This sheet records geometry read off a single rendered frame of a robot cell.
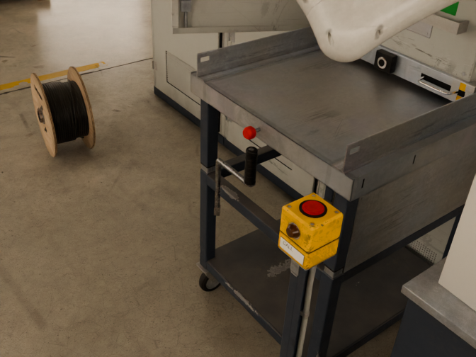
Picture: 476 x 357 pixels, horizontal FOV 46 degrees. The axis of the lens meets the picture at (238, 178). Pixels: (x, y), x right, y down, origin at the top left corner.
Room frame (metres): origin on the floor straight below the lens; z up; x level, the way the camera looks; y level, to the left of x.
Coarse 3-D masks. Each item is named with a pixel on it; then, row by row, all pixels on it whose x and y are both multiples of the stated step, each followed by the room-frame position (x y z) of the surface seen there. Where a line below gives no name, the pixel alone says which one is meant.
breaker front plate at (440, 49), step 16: (464, 0) 1.36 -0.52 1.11; (448, 16) 1.39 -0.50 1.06; (464, 16) 1.35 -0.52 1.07; (400, 32) 1.49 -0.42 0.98; (416, 32) 1.45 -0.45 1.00; (432, 32) 1.41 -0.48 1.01; (448, 32) 1.38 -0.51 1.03; (400, 48) 1.48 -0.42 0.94; (416, 48) 1.44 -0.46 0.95; (432, 48) 1.40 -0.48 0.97; (448, 48) 1.37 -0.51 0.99; (464, 48) 1.34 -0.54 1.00; (432, 64) 1.39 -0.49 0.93; (448, 64) 1.36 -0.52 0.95; (464, 64) 1.33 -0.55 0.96
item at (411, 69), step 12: (384, 48) 1.51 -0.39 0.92; (372, 60) 1.53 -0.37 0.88; (408, 60) 1.44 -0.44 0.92; (396, 72) 1.46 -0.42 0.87; (408, 72) 1.43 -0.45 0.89; (420, 72) 1.40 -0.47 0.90; (432, 72) 1.38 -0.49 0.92; (444, 72) 1.36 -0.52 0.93; (420, 84) 1.40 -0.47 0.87; (432, 84) 1.37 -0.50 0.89; (444, 84) 1.34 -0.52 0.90; (468, 84) 1.29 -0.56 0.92; (444, 96) 1.34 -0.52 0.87
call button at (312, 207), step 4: (312, 200) 0.81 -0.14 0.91; (304, 204) 0.80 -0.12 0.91; (308, 204) 0.80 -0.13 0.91; (312, 204) 0.80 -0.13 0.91; (316, 204) 0.80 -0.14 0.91; (320, 204) 0.80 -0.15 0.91; (304, 208) 0.79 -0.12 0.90; (308, 208) 0.78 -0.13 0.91; (312, 208) 0.78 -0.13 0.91; (316, 208) 0.79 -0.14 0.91; (320, 208) 0.79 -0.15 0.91; (308, 212) 0.78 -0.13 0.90; (312, 212) 0.77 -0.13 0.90; (316, 212) 0.77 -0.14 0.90; (320, 212) 0.78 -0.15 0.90
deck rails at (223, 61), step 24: (240, 48) 1.51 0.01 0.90; (264, 48) 1.57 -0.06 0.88; (288, 48) 1.63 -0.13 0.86; (312, 48) 1.67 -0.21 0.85; (216, 72) 1.45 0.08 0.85; (408, 120) 1.11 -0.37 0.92; (432, 120) 1.17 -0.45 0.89; (456, 120) 1.24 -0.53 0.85; (360, 144) 1.01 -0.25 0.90; (384, 144) 1.07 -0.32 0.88; (408, 144) 1.11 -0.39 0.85; (336, 168) 1.00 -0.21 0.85
